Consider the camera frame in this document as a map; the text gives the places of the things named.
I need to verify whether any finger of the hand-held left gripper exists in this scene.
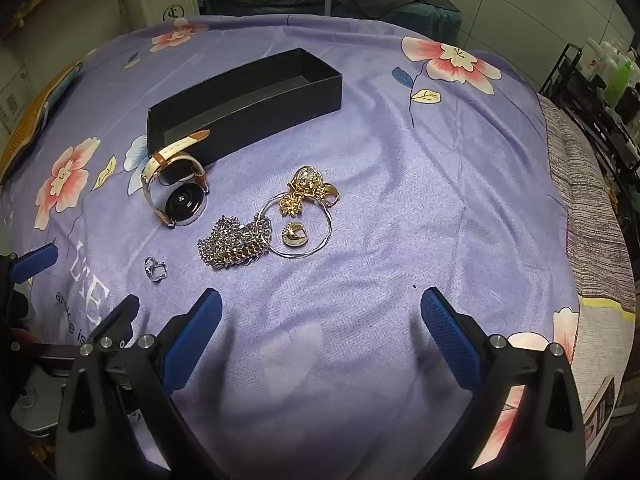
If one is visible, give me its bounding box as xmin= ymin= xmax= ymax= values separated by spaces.
xmin=0 ymin=244 xmax=60 ymax=291
xmin=82 ymin=294 xmax=141 ymax=356

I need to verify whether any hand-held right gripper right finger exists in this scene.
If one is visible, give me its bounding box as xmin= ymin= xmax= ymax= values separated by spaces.
xmin=420 ymin=287 xmax=588 ymax=480

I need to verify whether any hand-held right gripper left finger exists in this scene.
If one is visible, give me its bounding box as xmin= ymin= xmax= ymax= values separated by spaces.
xmin=55 ymin=287 xmax=226 ymax=480

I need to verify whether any small silver ring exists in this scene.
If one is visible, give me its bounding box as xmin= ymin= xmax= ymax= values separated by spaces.
xmin=144 ymin=257 xmax=169 ymax=285

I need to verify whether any silver chain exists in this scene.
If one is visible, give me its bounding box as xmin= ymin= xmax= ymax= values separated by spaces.
xmin=196 ymin=214 xmax=274 ymax=270

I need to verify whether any cream strap wrist watch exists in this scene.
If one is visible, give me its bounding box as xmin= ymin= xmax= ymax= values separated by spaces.
xmin=140 ymin=129 xmax=212 ymax=228

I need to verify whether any gold heart earring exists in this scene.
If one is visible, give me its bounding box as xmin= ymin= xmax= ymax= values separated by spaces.
xmin=281 ymin=221 xmax=308 ymax=248

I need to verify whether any thin silver bangle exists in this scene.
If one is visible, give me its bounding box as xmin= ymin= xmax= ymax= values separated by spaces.
xmin=257 ymin=195 xmax=333 ymax=260

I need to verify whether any gold flower brooch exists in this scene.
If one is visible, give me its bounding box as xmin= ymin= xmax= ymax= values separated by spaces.
xmin=279 ymin=191 xmax=305 ymax=217

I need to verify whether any gold crystal ball ring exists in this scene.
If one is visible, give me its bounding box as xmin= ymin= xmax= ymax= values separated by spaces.
xmin=287 ymin=165 xmax=326 ymax=198

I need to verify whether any black cardboard box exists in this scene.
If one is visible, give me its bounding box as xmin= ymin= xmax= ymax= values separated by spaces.
xmin=146 ymin=48 xmax=344 ymax=168

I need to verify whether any purple floral blanket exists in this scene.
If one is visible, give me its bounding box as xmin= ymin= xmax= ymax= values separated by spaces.
xmin=0 ymin=12 xmax=591 ymax=480

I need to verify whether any orange woven mat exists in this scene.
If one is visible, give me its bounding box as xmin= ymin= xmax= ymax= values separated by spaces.
xmin=0 ymin=60 xmax=83 ymax=181

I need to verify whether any grey striped bed sheet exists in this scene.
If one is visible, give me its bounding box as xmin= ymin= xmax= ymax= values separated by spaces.
xmin=537 ymin=95 xmax=640 ymax=461

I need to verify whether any black shelf cart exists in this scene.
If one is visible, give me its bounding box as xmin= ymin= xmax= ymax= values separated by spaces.
xmin=537 ymin=42 xmax=640 ymax=196

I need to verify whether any green bottle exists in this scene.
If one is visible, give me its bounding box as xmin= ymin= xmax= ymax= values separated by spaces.
xmin=602 ymin=55 xmax=636 ymax=106

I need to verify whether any white bottle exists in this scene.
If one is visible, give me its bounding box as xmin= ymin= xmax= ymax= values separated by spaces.
xmin=597 ymin=40 xmax=623 ymax=68

